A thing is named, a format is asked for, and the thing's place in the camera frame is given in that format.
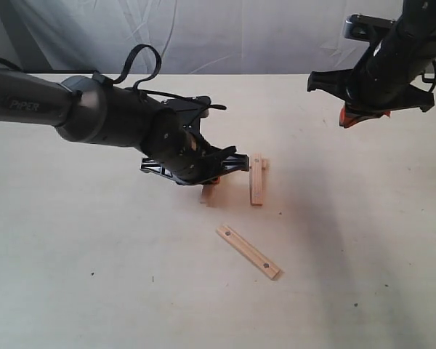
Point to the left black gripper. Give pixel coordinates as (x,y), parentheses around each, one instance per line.
(184,156)

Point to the left grey Piper arm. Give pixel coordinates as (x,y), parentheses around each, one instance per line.
(96,110)

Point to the right grey Piper arm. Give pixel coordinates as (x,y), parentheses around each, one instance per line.
(417,21)

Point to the thin wood stick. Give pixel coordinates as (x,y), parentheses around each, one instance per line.
(265,164)

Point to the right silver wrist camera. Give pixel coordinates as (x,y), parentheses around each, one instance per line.
(366,28)

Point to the plain wood stick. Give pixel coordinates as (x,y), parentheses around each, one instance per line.
(207,194)

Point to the wood stick with holes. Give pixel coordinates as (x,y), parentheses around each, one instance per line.
(251,253)

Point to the white backdrop curtain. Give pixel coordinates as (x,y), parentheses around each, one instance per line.
(192,37)

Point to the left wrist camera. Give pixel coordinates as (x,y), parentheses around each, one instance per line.
(190,112)

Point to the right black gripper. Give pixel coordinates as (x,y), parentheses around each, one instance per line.
(379,83)

